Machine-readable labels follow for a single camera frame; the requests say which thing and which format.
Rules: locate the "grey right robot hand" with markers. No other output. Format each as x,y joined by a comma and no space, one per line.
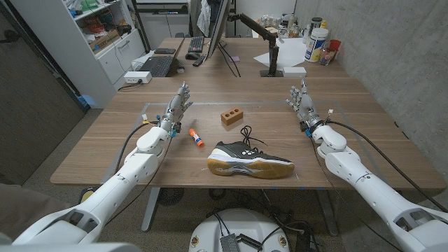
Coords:
303,103

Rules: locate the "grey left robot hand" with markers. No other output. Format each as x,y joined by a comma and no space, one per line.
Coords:
174,108

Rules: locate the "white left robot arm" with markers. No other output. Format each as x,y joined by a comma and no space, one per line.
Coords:
115,185

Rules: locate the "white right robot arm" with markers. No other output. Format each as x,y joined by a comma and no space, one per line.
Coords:
374,189

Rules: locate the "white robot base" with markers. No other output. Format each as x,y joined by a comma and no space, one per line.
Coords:
238,231

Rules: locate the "orange and white glue stick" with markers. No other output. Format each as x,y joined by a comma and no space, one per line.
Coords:
196,138

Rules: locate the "brown brick block with holes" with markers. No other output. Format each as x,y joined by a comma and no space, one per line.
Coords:
231,115

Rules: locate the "white flat box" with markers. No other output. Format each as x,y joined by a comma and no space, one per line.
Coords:
294,71

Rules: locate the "black laptop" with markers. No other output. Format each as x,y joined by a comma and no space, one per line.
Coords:
161,63

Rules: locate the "white power strip box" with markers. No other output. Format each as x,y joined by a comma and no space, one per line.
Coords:
137,77

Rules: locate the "clear glass jar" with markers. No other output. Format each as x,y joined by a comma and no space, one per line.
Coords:
327,56

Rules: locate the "black remote control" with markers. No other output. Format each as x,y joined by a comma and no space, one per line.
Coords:
199,60

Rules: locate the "white paper sheet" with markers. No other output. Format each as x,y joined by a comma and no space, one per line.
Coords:
285,52

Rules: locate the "black computer mouse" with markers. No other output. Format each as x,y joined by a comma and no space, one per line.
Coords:
192,55

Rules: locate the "white wipes canister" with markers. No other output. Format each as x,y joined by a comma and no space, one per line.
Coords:
316,45

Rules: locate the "red plastic cup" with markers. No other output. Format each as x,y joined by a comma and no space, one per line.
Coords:
335,45

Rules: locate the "black keyboard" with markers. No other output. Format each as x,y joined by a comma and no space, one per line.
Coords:
196,44

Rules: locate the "black and white sneaker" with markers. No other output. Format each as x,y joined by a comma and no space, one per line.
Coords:
246,161

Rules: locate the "computer monitor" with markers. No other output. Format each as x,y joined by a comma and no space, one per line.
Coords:
217,28

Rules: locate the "cardboard box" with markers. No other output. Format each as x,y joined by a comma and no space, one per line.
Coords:
104,40

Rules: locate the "white shelf cabinet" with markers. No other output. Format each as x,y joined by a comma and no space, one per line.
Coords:
87,49

